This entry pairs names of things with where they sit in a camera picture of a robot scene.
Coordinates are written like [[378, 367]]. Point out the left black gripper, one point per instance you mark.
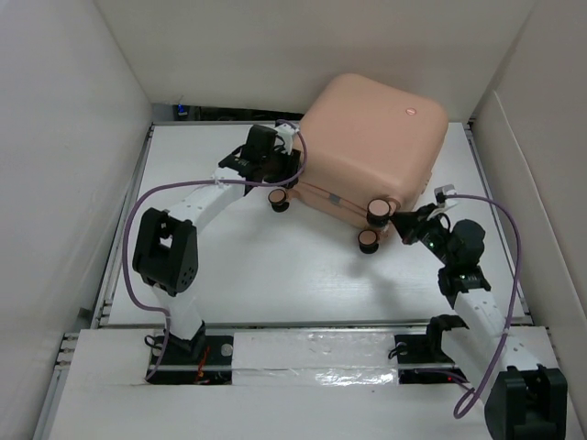
[[289, 161]]

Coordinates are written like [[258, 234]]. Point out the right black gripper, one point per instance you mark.
[[410, 224]]

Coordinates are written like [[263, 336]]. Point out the pink hard-shell suitcase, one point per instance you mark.
[[369, 151]]

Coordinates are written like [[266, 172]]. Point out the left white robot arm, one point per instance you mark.
[[166, 249]]

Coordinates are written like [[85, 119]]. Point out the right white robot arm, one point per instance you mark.
[[521, 397]]

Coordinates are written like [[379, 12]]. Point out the background electronics box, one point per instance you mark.
[[181, 112]]

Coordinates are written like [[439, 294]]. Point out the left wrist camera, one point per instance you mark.
[[287, 137]]

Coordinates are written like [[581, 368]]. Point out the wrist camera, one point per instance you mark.
[[287, 137], [443, 200]]

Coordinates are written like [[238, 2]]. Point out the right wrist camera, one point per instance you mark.
[[443, 200]]

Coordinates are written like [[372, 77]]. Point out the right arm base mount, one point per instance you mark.
[[420, 358]]

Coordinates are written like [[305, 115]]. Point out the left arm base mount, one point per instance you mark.
[[210, 364]]

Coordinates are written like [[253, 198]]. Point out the aluminium rail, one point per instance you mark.
[[304, 350]]

